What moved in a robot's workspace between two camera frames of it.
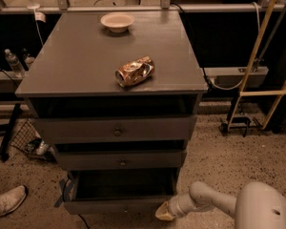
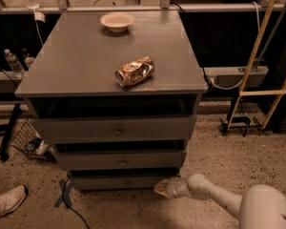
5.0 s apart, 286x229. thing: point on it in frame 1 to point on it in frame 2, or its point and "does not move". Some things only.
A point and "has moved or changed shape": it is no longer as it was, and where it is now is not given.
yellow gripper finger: [162, 213] to [161, 188]
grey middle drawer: [122, 159] does not move
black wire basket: [29, 140] does not move
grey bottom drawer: [123, 192] has moved or changed shape
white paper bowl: [117, 22] does not move
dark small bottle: [27, 59] does not move
